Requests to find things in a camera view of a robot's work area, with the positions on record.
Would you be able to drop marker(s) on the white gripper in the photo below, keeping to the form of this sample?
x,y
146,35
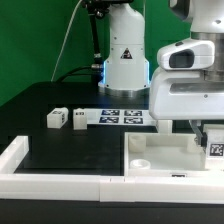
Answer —
x,y
185,95

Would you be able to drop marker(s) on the white square table top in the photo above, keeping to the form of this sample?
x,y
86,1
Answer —
x,y
167,155

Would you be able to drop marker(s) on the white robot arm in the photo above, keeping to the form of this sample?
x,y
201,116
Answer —
x,y
126,70

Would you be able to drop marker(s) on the white sheet with tags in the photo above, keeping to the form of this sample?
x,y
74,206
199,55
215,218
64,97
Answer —
x,y
120,117

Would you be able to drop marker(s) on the white U-shaped fence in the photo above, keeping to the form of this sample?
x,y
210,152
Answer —
x,y
204,190

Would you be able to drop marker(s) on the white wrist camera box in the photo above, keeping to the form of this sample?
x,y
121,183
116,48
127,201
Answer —
x,y
188,54

